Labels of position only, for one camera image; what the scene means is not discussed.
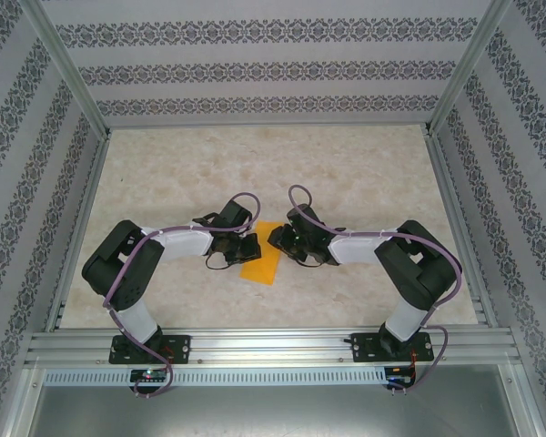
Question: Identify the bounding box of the orange paper sheet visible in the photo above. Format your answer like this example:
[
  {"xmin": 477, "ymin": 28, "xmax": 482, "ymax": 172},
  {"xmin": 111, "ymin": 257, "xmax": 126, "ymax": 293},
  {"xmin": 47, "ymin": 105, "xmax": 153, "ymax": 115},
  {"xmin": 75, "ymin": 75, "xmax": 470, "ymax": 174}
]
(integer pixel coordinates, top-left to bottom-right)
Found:
[{"xmin": 239, "ymin": 219, "xmax": 284, "ymax": 287}]

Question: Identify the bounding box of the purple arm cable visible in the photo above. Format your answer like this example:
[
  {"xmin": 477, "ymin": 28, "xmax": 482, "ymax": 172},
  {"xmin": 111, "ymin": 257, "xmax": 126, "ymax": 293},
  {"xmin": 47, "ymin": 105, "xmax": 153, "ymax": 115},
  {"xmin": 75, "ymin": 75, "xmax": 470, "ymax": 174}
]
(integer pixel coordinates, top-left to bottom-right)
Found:
[
  {"xmin": 288, "ymin": 184, "xmax": 464, "ymax": 397},
  {"xmin": 102, "ymin": 192, "xmax": 262, "ymax": 400}
]

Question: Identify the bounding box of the grey metal panel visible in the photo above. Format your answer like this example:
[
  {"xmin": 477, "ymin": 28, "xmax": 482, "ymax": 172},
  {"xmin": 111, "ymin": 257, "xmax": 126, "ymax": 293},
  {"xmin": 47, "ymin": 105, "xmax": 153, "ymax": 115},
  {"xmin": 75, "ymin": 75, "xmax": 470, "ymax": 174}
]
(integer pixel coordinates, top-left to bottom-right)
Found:
[{"xmin": 26, "ymin": 363, "xmax": 538, "ymax": 437}]

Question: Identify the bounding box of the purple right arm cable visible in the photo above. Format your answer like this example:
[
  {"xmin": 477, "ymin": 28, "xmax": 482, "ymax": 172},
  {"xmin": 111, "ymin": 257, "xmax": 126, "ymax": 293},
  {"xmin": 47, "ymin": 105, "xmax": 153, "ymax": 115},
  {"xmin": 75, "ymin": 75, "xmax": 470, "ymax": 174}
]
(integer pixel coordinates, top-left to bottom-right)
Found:
[{"xmin": 288, "ymin": 184, "xmax": 464, "ymax": 397}]

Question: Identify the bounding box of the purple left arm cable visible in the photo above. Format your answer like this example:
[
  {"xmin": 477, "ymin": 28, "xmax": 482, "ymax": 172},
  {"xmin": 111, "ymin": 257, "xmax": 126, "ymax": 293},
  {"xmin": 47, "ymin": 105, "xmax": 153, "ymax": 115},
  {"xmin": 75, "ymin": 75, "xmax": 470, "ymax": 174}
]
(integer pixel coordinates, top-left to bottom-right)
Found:
[{"xmin": 102, "ymin": 192, "xmax": 262, "ymax": 400}]

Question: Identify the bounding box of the aluminium frame post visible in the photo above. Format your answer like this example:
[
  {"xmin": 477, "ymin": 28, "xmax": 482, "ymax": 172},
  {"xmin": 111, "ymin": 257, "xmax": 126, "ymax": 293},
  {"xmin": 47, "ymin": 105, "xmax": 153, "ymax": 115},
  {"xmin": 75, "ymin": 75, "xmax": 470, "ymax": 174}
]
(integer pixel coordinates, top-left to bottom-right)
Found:
[
  {"xmin": 20, "ymin": 0, "xmax": 110, "ymax": 137},
  {"xmin": 425, "ymin": 0, "xmax": 513, "ymax": 136}
]

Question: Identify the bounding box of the left controller circuit board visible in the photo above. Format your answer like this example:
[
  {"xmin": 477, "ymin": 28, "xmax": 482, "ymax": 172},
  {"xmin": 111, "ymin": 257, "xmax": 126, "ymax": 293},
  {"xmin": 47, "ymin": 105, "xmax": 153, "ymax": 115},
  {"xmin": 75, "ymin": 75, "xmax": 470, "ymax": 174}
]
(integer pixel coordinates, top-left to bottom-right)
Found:
[{"xmin": 130, "ymin": 368, "xmax": 167, "ymax": 383}]

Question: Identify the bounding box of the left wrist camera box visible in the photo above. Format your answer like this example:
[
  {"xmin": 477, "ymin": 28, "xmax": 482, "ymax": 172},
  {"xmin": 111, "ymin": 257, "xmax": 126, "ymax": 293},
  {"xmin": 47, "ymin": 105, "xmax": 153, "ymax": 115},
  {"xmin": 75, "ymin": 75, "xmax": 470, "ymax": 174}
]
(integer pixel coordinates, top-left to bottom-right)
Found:
[{"xmin": 217, "ymin": 198, "xmax": 251, "ymax": 229}]

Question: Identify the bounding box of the thin black left gripper cable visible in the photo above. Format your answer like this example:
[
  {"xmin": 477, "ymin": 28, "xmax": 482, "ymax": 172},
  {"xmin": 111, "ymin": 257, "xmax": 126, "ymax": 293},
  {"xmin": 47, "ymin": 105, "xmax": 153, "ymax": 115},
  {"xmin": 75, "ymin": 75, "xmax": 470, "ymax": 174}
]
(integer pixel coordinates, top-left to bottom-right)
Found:
[{"xmin": 204, "ymin": 252, "xmax": 236, "ymax": 272}]

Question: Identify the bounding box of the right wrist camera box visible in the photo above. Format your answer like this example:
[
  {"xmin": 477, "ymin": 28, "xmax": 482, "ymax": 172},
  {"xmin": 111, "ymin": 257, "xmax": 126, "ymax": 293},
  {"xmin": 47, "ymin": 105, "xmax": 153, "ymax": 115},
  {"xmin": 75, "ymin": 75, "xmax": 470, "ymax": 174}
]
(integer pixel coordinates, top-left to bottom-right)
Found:
[{"xmin": 285, "ymin": 205, "xmax": 322, "ymax": 233}]

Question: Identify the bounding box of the aluminium side rail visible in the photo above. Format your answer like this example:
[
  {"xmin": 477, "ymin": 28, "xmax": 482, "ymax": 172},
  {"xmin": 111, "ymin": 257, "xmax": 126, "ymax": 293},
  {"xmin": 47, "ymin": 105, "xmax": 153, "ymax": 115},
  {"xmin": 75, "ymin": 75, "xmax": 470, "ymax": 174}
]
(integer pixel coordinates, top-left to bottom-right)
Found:
[
  {"xmin": 45, "ymin": 131, "xmax": 113, "ymax": 331},
  {"xmin": 422, "ymin": 129, "xmax": 500, "ymax": 327}
]

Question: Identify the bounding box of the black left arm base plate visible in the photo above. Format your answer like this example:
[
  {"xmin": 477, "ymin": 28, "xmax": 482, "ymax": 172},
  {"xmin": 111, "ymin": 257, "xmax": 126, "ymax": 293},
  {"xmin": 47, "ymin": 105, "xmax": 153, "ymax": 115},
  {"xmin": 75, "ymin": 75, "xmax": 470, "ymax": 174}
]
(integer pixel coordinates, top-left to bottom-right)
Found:
[{"xmin": 107, "ymin": 334, "xmax": 192, "ymax": 365}]

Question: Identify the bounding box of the thin black right gripper cable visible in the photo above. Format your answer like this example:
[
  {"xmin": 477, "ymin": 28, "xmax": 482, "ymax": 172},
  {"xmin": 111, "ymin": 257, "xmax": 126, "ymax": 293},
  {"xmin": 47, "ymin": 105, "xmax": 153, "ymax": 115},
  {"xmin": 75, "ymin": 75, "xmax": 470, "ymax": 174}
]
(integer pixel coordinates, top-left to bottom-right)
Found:
[{"xmin": 294, "ymin": 254, "xmax": 325, "ymax": 270}]

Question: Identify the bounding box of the aluminium frame profile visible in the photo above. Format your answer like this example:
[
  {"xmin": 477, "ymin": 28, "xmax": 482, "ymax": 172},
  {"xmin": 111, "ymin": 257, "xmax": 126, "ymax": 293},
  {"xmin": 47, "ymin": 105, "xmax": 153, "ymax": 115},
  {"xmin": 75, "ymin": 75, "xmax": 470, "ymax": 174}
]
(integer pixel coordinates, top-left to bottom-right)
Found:
[
  {"xmin": 0, "ymin": 366, "xmax": 46, "ymax": 437},
  {"xmin": 499, "ymin": 363, "xmax": 546, "ymax": 437}
]

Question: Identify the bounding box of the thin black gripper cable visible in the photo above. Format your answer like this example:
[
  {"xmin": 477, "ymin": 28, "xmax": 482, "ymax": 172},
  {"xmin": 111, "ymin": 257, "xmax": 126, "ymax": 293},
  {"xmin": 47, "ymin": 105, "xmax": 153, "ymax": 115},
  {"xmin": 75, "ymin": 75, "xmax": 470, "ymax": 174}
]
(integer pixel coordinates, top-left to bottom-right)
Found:
[
  {"xmin": 294, "ymin": 254, "xmax": 325, "ymax": 270},
  {"xmin": 204, "ymin": 252, "xmax": 236, "ymax": 272}
]

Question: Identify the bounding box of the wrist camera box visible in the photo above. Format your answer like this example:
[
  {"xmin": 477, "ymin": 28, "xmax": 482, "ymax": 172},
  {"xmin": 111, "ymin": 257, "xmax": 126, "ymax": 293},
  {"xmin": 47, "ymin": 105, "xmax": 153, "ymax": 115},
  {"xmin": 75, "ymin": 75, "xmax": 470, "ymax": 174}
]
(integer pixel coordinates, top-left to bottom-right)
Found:
[
  {"xmin": 217, "ymin": 198, "xmax": 251, "ymax": 229},
  {"xmin": 285, "ymin": 205, "xmax": 322, "ymax": 233}
]

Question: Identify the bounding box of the aluminium mounting rail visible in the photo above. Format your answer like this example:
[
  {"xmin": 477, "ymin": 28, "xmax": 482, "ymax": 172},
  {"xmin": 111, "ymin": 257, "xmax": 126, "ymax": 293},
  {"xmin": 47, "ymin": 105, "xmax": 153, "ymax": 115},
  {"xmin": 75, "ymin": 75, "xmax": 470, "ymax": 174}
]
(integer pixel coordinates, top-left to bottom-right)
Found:
[{"xmin": 25, "ymin": 325, "xmax": 522, "ymax": 365}]

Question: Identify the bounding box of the grey slotted cable duct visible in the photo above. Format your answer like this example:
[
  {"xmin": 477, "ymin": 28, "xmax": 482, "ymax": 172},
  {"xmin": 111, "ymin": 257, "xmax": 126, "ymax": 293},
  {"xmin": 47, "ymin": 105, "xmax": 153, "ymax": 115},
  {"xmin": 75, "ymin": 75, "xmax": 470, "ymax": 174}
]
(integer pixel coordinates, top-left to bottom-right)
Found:
[{"xmin": 43, "ymin": 367, "xmax": 388, "ymax": 387}]

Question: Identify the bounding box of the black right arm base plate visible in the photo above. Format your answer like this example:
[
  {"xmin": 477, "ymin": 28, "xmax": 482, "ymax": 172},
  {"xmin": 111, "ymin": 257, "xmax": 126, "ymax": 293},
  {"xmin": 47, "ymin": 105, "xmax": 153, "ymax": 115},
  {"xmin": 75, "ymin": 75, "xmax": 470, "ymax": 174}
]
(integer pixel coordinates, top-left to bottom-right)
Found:
[{"xmin": 350, "ymin": 330, "xmax": 436, "ymax": 364}]

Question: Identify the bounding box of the right controller circuit board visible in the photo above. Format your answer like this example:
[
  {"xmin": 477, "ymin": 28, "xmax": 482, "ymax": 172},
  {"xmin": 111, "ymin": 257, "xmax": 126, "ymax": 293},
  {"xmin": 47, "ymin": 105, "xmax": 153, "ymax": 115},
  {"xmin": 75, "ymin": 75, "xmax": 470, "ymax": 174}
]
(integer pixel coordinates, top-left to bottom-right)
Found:
[{"xmin": 385, "ymin": 366, "xmax": 415, "ymax": 383}]

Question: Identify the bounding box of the controller circuit board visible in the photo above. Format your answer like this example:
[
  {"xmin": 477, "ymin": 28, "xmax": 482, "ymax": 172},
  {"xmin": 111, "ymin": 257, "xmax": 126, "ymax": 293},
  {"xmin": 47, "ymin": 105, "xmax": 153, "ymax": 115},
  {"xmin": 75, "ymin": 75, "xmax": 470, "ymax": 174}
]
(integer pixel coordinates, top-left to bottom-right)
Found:
[
  {"xmin": 130, "ymin": 368, "xmax": 167, "ymax": 383},
  {"xmin": 385, "ymin": 366, "xmax": 415, "ymax": 383}
]

